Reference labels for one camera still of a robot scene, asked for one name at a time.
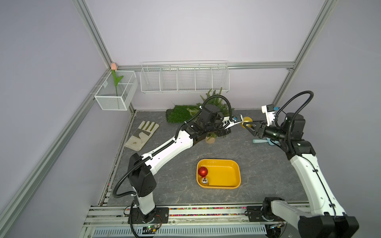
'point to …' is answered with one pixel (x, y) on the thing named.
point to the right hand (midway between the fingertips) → (246, 123)
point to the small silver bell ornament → (204, 181)
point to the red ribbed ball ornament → (203, 171)
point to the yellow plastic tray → (222, 174)
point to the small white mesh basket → (118, 91)
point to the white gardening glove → (141, 135)
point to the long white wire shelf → (180, 77)
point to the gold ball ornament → (247, 119)
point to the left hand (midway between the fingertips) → (234, 121)
